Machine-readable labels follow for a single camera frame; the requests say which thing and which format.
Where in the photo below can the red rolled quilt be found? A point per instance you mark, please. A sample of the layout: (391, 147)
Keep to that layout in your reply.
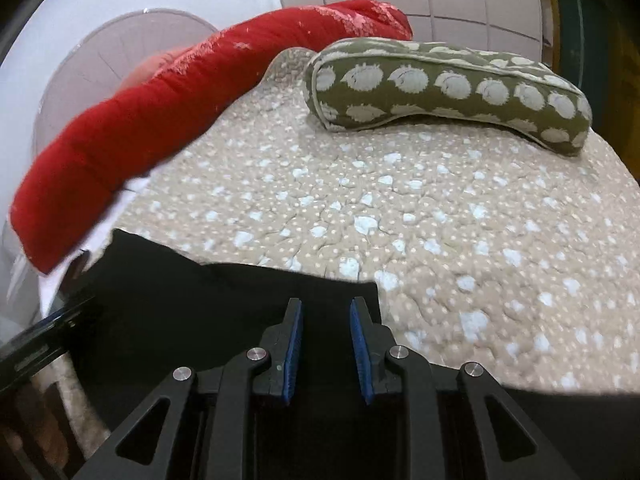
(150, 120)

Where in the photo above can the green door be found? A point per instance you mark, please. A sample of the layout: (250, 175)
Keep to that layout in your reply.
(585, 35)

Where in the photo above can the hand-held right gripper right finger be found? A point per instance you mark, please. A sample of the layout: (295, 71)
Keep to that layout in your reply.
(361, 360)

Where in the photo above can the beige quilted blanket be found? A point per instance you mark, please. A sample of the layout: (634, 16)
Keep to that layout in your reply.
(400, 210)

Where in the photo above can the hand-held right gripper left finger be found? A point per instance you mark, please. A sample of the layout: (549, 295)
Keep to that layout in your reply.
(292, 355)

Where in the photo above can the black pants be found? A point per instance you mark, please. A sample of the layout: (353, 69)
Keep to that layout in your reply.
(175, 300)

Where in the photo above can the yellow wooden door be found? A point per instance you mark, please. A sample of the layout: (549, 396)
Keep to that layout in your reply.
(630, 100)

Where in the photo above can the pale fan-shaped headboard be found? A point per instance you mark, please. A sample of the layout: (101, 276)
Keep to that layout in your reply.
(100, 55)

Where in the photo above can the green patterned pillow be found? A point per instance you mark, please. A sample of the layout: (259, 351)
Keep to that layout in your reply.
(450, 105)

